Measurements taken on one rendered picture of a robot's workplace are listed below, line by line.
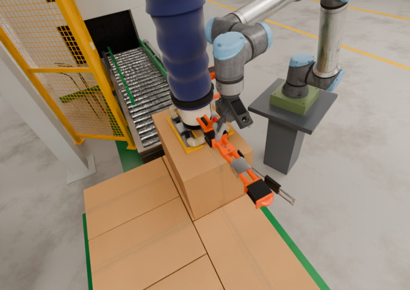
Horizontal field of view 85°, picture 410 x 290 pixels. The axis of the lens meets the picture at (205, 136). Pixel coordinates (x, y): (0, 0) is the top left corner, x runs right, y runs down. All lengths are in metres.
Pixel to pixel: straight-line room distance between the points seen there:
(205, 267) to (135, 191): 0.69
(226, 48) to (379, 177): 2.16
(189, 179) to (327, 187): 1.50
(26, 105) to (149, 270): 1.60
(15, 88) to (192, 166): 1.56
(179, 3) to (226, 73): 0.34
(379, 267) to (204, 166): 1.47
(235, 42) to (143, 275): 1.20
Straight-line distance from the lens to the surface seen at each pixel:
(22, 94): 2.25
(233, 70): 0.68
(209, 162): 1.14
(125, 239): 1.51
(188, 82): 1.04
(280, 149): 2.08
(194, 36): 0.97
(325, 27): 1.33
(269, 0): 1.02
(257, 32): 0.75
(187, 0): 0.92
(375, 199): 2.41
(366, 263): 2.11
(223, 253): 1.35
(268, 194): 0.86
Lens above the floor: 1.83
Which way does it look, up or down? 44 degrees down
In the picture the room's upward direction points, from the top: 9 degrees counter-clockwise
